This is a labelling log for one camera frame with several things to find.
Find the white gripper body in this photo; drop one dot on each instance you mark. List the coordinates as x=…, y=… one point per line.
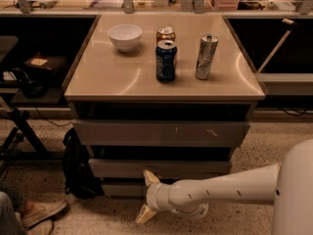
x=153, y=196

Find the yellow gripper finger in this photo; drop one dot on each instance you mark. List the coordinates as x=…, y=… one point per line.
x=150, y=178
x=145, y=214

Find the grey drawer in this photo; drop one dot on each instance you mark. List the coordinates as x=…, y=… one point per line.
x=162, y=169
x=155, y=133

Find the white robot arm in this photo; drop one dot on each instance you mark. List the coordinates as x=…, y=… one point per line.
x=287, y=186

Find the grey drawer cabinet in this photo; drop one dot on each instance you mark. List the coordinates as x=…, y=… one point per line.
x=171, y=93

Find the black backpack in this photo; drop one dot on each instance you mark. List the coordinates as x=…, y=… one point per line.
x=80, y=180

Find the blue pepsi can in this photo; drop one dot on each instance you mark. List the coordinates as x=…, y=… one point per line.
x=165, y=60

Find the person leg in jeans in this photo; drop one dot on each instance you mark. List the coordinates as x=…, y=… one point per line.
x=11, y=202

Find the white ceramic bowl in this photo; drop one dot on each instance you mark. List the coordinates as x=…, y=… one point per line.
x=125, y=37

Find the orange soda can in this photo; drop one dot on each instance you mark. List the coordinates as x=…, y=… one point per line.
x=165, y=33

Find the tall silver energy can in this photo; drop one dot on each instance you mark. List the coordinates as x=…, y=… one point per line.
x=207, y=50

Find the black headphones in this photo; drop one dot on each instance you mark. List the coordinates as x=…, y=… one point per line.
x=30, y=88

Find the black box with label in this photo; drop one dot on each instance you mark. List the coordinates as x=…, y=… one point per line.
x=45, y=62

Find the white stick with tip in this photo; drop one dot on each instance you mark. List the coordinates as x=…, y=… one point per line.
x=291, y=25

